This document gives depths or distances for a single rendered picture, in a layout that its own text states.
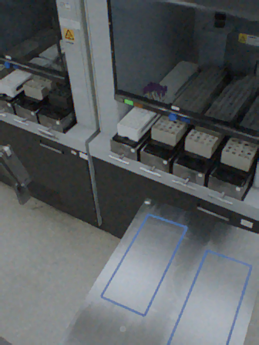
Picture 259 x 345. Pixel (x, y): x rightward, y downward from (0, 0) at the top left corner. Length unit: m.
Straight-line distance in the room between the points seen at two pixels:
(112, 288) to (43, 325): 0.96
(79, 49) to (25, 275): 1.25
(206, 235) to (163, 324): 0.34
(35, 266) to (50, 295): 0.21
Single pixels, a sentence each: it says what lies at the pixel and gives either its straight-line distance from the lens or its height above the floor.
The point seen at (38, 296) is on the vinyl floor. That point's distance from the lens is 2.23.
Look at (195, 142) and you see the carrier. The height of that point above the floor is 0.88.
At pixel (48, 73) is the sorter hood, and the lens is 1.84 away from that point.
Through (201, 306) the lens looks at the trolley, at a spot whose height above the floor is 0.82.
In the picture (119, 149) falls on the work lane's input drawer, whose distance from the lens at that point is 1.71.
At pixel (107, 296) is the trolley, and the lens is 1.23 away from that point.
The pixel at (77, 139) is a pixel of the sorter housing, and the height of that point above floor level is 0.73.
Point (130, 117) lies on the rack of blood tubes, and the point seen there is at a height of 0.86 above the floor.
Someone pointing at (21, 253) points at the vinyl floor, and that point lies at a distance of 2.41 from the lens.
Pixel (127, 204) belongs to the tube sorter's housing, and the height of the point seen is 0.42.
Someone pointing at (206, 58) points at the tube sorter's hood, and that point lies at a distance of 1.38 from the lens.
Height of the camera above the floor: 1.89
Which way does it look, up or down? 44 degrees down
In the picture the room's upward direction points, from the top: 4 degrees counter-clockwise
